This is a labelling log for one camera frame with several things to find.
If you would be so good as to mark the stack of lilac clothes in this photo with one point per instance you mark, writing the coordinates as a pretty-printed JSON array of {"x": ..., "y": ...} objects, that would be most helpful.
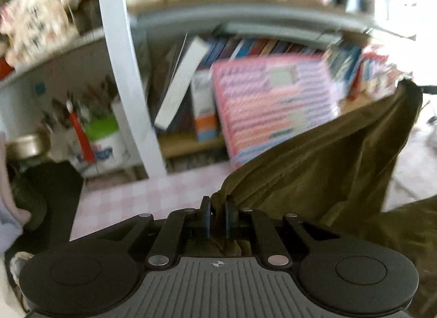
[{"x": 6, "y": 201}]

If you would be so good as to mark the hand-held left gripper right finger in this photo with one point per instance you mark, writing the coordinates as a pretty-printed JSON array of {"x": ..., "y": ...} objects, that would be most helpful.
[{"x": 230, "y": 220}]

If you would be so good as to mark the white and wood bookshelf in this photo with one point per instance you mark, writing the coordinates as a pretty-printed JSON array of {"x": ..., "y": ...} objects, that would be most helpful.
[{"x": 119, "y": 65}]

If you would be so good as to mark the bunch of pens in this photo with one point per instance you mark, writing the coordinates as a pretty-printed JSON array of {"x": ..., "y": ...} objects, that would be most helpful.
[{"x": 95, "y": 99}]

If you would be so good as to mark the pink checked printed desk mat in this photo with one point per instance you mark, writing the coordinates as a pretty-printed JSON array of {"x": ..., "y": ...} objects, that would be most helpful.
[{"x": 136, "y": 198}]

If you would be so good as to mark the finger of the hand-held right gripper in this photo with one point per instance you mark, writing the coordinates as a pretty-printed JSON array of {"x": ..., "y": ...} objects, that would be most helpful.
[{"x": 431, "y": 89}]

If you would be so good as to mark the white tub with green lid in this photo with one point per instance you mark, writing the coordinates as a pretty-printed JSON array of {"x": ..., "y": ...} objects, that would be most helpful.
[{"x": 102, "y": 147}]

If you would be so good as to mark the black case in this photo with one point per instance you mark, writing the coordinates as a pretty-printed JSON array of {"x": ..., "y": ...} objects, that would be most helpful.
[{"x": 51, "y": 195}]

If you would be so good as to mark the red tasselled pen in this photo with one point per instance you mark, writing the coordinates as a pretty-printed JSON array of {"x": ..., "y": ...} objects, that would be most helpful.
[{"x": 82, "y": 133}]

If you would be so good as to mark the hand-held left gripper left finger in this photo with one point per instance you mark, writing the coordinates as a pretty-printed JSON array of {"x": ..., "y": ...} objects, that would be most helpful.
[{"x": 205, "y": 219}]

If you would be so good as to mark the pink toy learning tablet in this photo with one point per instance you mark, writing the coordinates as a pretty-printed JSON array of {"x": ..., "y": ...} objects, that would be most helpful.
[{"x": 256, "y": 106}]

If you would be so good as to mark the thick white book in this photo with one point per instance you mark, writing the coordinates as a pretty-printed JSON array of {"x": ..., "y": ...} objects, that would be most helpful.
[{"x": 181, "y": 82}]

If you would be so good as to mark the white smartwatch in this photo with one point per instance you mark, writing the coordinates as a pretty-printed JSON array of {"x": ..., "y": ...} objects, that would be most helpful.
[{"x": 20, "y": 263}]

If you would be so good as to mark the white and orange box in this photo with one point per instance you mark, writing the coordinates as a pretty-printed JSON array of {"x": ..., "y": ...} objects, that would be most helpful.
[{"x": 203, "y": 106}]

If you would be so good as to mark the brown garment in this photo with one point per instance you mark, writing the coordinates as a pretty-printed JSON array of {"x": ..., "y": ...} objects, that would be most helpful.
[{"x": 324, "y": 160}]

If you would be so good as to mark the gold metal bowl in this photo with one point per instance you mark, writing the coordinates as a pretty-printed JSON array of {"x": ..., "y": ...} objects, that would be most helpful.
[{"x": 27, "y": 145}]

